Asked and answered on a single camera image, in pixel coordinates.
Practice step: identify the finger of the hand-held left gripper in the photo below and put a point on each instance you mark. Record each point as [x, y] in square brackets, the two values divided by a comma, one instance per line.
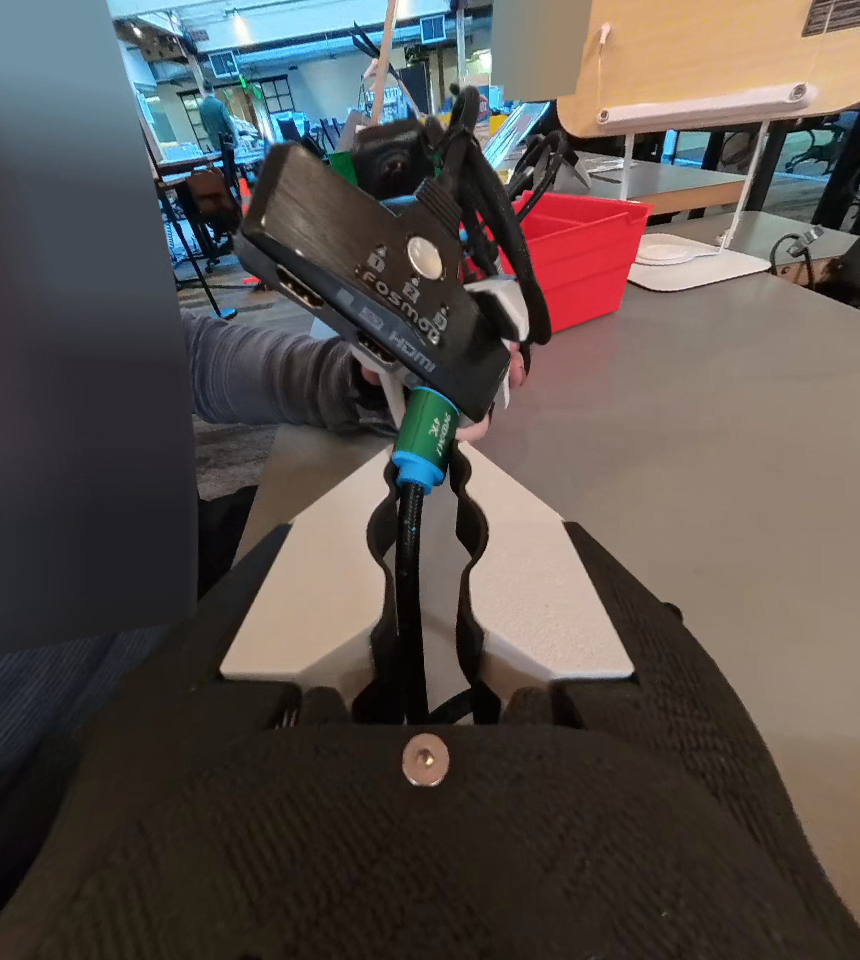
[508, 307]
[388, 394]

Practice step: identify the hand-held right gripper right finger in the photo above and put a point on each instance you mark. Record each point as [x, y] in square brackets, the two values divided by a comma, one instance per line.
[550, 600]

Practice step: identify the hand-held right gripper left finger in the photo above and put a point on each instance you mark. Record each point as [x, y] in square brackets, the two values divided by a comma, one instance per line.
[310, 607]

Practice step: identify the red storage bin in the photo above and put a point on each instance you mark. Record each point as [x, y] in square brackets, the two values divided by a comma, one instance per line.
[587, 255]

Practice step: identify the black hdmi switch box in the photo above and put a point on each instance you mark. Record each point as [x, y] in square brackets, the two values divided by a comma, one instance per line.
[325, 232]

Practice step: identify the person's left forearm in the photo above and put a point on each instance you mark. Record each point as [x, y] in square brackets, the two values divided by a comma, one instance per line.
[265, 367]

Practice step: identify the person's left hand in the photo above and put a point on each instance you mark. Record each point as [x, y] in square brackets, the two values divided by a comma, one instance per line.
[517, 367]

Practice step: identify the white stand base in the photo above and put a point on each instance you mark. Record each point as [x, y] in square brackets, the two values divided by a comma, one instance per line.
[700, 262]

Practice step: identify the person's blue striped shirt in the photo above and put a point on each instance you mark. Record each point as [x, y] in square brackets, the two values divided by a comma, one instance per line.
[24, 712]

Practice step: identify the wooden stand board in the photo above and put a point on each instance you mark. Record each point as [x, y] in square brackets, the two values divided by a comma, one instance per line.
[700, 60]

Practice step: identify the black label sticker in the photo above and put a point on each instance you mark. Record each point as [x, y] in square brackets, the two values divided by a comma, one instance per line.
[850, 15]

